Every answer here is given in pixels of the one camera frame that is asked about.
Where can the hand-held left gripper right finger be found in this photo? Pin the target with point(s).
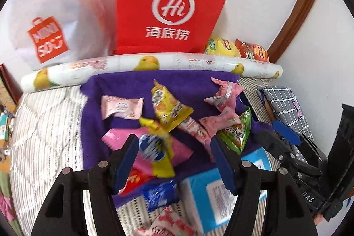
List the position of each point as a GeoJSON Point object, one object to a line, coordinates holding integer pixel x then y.
{"type": "Point", "coordinates": [225, 169]}

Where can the pear print paper roll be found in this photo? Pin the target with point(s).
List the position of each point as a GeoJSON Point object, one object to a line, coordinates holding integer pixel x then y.
{"type": "Point", "coordinates": [116, 64]}

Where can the green snack packet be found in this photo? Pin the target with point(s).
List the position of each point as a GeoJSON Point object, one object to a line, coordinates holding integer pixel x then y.
{"type": "Point", "coordinates": [237, 133]}

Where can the light blue box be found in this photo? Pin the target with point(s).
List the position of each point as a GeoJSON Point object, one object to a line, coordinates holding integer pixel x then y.
{"type": "Point", "coordinates": [204, 197]}

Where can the orange chip bag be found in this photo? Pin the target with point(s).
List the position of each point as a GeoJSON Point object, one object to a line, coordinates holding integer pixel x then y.
{"type": "Point", "coordinates": [254, 52]}

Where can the blue snack packet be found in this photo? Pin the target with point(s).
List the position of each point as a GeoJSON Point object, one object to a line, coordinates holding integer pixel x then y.
{"type": "Point", "coordinates": [159, 193]}

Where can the red and white snack packet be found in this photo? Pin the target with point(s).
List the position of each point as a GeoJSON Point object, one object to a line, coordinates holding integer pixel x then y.
{"type": "Point", "coordinates": [171, 222]}

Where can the pink floral cloth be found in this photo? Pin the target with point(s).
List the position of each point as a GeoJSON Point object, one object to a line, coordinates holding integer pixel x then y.
{"type": "Point", "coordinates": [7, 205]}

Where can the long pink white snack packet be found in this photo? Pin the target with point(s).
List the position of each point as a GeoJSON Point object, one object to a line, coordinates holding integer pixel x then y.
{"type": "Point", "coordinates": [195, 129]}

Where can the pink clear-banded snack packet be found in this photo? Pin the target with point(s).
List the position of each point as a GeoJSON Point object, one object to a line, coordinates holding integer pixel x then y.
{"type": "Point", "coordinates": [224, 95]}

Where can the grey checked cushion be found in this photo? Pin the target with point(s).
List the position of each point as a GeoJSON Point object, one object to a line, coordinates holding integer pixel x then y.
{"type": "Point", "coordinates": [284, 103]}

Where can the white plastic bag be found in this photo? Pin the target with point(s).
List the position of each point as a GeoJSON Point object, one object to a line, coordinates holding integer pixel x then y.
{"type": "Point", "coordinates": [69, 3]}

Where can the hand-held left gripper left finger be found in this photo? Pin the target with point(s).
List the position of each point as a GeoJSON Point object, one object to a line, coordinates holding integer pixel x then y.
{"type": "Point", "coordinates": [128, 167]}

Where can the yellow chip bag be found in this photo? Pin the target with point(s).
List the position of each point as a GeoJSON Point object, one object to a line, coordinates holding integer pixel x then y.
{"type": "Point", "coordinates": [221, 48]}

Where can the purple towel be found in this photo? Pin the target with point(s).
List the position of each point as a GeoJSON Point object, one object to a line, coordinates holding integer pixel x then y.
{"type": "Point", "coordinates": [127, 86]}

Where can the pink and yellow snack packet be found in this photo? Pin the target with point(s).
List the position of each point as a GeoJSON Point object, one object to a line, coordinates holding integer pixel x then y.
{"type": "Point", "coordinates": [155, 150]}

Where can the small pink snack packet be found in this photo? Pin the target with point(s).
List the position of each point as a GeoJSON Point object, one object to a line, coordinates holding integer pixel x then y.
{"type": "Point", "coordinates": [121, 107]}

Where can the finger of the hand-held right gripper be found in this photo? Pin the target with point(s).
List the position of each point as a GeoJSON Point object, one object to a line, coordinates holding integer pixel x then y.
{"type": "Point", "coordinates": [273, 146]}
{"type": "Point", "coordinates": [286, 132]}

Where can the brown wooden door frame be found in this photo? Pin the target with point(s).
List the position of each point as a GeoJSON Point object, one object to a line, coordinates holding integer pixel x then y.
{"type": "Point", "coordinates": [301, 3]}

